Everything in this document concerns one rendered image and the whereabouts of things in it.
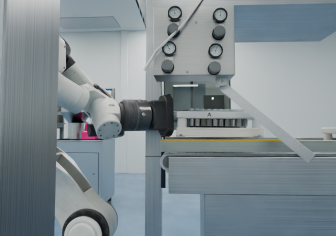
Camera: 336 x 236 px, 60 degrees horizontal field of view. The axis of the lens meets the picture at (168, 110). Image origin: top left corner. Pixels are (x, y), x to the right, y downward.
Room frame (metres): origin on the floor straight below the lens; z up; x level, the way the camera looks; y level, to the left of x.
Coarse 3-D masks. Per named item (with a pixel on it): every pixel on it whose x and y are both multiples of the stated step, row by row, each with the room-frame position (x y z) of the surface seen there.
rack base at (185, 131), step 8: (176, 128) 0.82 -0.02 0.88; (184, 128) 0.82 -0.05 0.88; (192, 128) 0.82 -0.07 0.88; (200, 128) 0.82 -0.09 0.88; (208, 128) 0.82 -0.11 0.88; (216, 128) 0.82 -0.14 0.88; (224, 128) 0.82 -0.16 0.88; (232, 128) 0.82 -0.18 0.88; (240, 128) 0.82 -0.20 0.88; (248, 128) 0.81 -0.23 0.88; (256, 128) 0.81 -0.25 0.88; (256, 136) 0.81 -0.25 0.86
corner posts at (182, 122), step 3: (177, 120) 0.84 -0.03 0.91; (180, 120) 0.83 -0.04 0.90; (183, 120) 0.83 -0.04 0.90; (186, 120) 0.84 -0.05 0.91; (252, 120) 0.83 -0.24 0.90; (255, 120) 0.82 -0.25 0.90; (177, 123) 0.83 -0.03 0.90; (180, 123) 0.83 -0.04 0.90; (183, 123) 0.83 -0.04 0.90; (186, 123) 0.84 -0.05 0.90; (252, 123) 0.83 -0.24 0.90; (255, 123) 0.82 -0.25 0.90; (258, 123) 0.82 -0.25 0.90; (177, 126) 0.83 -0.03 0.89; (180, 126) 0.83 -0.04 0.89; (183, 126) 0.83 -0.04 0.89; (252, 126) 0.83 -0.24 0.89; (255, 126) 0.82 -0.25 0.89; (258, 126) 0.82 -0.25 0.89; (261, 126) 0.82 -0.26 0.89
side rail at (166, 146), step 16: (160, 144) 0.81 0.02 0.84; (176, 144) 0.80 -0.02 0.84; (192, 144) 0.80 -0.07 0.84; (208, 144) 0.80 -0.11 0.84; (224, 144) 0.80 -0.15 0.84; (240, 144) 0.80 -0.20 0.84; (256, 144) 0.79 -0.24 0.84; (272, 144) 0.79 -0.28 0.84; (304, 144) 0.79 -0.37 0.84; (320, 144) 0.79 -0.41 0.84
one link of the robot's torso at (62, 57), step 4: (60, 40) 1.01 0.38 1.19; (60, 44) 1.01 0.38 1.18; (64, 44) 1.05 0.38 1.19; (60, 48) 1.01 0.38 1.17; (64, 48) 1.05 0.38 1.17; (60, 52) 1.02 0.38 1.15; (64, 52) 1.05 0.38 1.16; (60, 56) 1.02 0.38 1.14; (64, 56) 1.05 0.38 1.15; (60, 60) 1.02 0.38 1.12; (64, 60) 1.05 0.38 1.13; (60, 64) 1.02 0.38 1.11; (64, 64) 1.05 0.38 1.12; (60, 68) 1.02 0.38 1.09; (64, 68) 1.05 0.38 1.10; (60, 72) 1.03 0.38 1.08
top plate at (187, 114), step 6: (180, 114) 0.82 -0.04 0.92; (186, 114) 0.82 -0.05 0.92; (192, 114) 0.82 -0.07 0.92; (198, 114) 0.82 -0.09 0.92; (204, 114) 0.82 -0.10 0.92; (210, 114) 0.82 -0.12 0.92; (216, 114) 0.82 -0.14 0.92; (222, 114) 0.82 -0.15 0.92; (228, 114) 0.82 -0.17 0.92; (234, 114) 0.82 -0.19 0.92; (240, 114) 0.82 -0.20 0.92; (246, 114) 0.81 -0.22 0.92
